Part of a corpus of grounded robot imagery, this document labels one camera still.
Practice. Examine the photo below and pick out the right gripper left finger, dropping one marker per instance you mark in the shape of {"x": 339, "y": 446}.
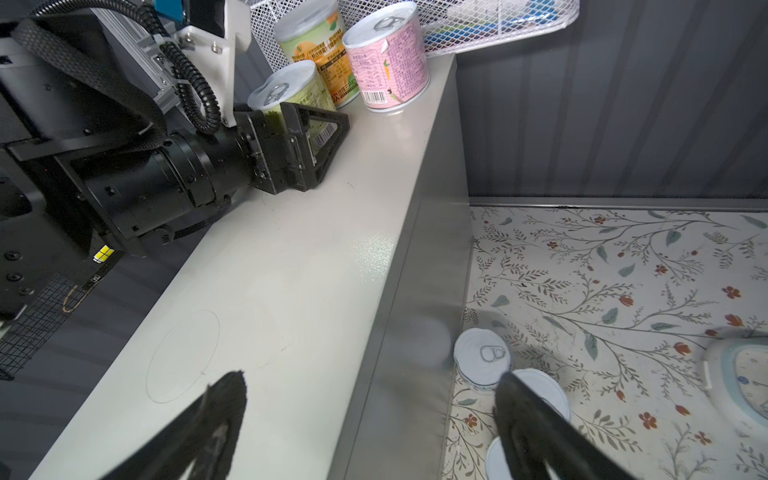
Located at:
{"x": 199, "y": 443}

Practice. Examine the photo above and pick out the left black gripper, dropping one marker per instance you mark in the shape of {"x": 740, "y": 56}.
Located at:
{"x": 300, "y": 159}

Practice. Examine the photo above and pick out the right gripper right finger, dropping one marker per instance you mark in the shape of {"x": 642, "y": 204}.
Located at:
{"x": 536, "y": 439}

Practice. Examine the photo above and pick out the green labelled can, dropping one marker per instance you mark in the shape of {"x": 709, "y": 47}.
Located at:
{"x": 299, "y": 83}

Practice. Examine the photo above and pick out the yellow orange labelled can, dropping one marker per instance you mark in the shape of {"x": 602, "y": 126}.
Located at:
{"x": 313, "y": 30}

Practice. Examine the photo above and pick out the pink labelled can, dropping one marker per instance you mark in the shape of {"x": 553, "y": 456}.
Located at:
{"x": 388, "y": 58}

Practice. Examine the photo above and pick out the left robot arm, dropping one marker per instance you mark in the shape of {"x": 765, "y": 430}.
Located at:
{"x": 89, "y": 168}

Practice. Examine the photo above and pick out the white metal cabinet counter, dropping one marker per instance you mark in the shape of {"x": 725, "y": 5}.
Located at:
{"x": 340, "y": 306}

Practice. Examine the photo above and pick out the round white alarm clock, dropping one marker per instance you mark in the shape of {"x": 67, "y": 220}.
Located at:
{"x": 735, "y": 380}

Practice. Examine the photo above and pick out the tubes in white basket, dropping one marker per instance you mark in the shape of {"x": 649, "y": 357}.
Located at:
{"x": 470, "y": 20}

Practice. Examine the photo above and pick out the white wire mesh basket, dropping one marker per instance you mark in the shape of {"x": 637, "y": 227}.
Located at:
{"x": 265, "y": 14}

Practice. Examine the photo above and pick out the black wire basket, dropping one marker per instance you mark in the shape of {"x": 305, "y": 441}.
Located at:
{"x": 23, "y": 338}

